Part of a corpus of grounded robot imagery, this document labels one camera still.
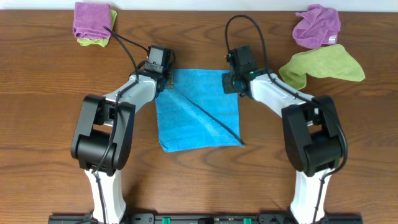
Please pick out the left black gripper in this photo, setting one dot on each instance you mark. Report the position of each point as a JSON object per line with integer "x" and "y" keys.
{"x": 171, "y": 81}

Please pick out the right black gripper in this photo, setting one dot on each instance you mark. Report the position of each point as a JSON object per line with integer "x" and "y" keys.
{"x": 228, "y": 88}

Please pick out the blue microfibre cloth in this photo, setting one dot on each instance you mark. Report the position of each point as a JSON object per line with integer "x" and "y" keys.
{"x": 197, "y": 113}

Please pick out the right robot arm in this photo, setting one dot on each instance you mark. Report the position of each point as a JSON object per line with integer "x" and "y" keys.
{"x": 315, "y": 143}

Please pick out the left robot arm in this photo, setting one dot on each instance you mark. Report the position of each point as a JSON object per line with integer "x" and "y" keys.
{"x": 103, "y": 136}

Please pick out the folded green cloth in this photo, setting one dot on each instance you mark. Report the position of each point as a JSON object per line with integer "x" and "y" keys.
{"x": 100, "y": 42}

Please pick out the folded purple cloth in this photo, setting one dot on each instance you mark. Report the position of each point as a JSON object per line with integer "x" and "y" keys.
{"x": 90, "y": 20}

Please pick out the crumpled green cloth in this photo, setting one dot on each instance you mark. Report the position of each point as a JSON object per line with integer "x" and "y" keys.
{"x": 326, "y": 62}

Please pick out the crumpled purple cloth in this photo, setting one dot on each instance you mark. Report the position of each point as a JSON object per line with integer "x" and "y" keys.
{"x": 319, "y": 26}

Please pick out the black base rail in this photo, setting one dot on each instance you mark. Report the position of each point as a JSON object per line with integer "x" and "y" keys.
{"x": 148, "y": 218}

